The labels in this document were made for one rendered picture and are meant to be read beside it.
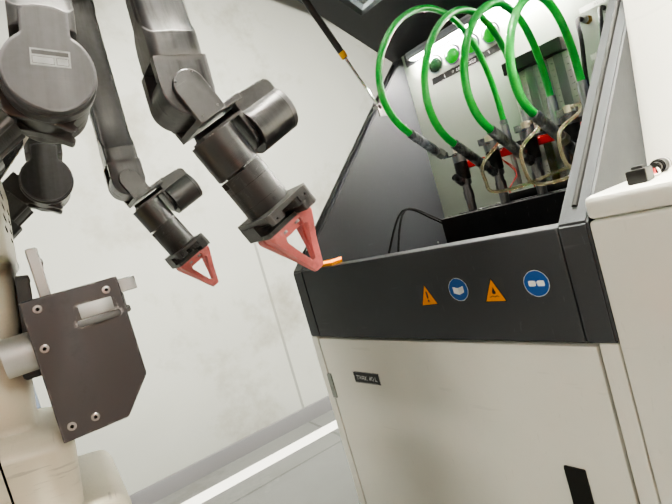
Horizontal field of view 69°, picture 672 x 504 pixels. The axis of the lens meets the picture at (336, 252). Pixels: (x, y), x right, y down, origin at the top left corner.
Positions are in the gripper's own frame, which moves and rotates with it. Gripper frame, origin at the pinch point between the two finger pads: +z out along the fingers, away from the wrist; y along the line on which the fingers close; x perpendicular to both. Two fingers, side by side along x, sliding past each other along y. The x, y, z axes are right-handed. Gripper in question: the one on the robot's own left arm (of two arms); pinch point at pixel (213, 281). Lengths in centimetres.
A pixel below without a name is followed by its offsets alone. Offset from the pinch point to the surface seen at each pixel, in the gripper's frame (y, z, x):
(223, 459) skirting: 158, 96, 15
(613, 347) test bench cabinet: -60, 31, -17
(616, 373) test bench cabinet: -60, 34, -15
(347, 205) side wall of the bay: 6.2, 9.7, -40.2
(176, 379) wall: 159, 49, 4
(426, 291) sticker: -31.8, 21.2, -18.1
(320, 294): -0.3, 18.4, -16.1
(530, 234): -53, 16, -23
